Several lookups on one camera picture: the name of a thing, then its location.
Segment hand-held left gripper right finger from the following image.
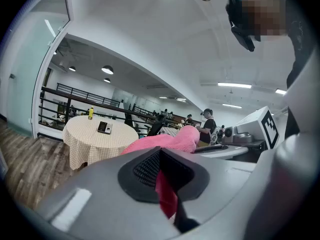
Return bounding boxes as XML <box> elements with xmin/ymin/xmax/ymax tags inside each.
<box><xmin>160</xmin><ymin>146</ymin><xmax>256</xmax><ymax>240</ymax></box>

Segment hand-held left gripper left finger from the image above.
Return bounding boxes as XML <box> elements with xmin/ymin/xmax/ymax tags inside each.
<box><xmin>34</xmin><ymin>146</ymin><xmax>181</xmax><ymax>240</ymax></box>

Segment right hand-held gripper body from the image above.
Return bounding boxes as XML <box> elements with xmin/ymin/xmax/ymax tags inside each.
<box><xmin>194</xmin><ymin>105</ymin><xmax>281</xmax><ymax>164</ymax></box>

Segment dark calculator device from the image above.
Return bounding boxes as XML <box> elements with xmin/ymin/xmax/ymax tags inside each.
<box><xmin>97</xmin><ymin>120</ymin><xmax>114</xmax><ymax>135</ymax></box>

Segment pink cloth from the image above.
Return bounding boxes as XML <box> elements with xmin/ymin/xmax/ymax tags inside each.
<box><xmin>120</xmin><ymin>125</ymin><xmax>201</xmax><ymax>220</ymax></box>

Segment round table checkered beige tablecloth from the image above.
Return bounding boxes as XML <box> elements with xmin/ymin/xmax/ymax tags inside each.
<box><xmin>61</xmin><ymin>115</ymin><xmax>140</xmax><ymax>171</ymax></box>

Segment person's black shirt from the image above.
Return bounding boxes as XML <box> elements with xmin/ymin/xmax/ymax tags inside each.
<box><xmin>284</xmin><ymin>18</ymin><xmax>316</xmax><ymax>140</ymax></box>

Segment red checkered tablecloth table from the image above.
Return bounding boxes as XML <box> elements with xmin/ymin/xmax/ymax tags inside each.
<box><xmin>159</xmin><ymin>126</ymin><xmax>180</xmax><ymax>138</ymax></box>

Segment black office chair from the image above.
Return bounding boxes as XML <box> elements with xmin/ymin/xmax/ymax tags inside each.
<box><xmin>146</xmin><ymin>114</ymin><xmax>166</xmax><ymax>137</ymax></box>

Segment black metal railing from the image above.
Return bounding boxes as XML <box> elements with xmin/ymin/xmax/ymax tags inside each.
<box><xmin>38</xmin><ymin>82</ymin><xmax>161</xmax><ymax>138</ymax></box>

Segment person's head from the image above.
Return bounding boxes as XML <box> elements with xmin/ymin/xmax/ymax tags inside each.
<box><xmin>225</xmin><ymin>0</ymin><xmax>288</xmax><ymax>43</ymax></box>

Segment frosted glass door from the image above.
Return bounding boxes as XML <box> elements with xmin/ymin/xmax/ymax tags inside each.
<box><xmin>0</xmin><ymin>0</ymin><xmax>75</xmax><ymax>139</ymax></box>

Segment black head-mounted camera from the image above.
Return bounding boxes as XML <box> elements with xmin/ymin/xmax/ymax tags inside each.
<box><xmin>229</xmin><ymin>25</ymin><xmax>256</xmax><ymax>53</ymax></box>

